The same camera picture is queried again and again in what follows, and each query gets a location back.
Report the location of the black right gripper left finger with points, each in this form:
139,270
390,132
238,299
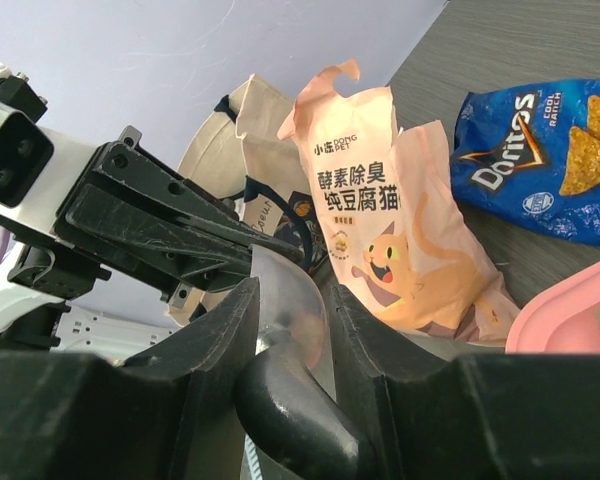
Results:
165,413

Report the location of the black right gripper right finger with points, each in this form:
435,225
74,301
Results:
477,416

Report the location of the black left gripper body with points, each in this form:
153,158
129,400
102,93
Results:
69,273

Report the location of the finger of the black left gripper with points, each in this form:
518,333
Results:
141,180
156,252

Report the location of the metal litter scoop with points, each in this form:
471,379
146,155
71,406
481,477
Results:
283,409

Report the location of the pink cat litter bag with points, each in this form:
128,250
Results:
394,233

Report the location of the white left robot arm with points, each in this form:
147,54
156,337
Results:
10,300

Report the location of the pink cat litter box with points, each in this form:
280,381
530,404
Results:
561,319

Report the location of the cream canvas tote bag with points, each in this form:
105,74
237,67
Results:
236,156

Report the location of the blue Doritos chip bag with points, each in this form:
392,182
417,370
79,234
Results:
530,155

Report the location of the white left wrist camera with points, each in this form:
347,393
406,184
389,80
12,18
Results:
39,167

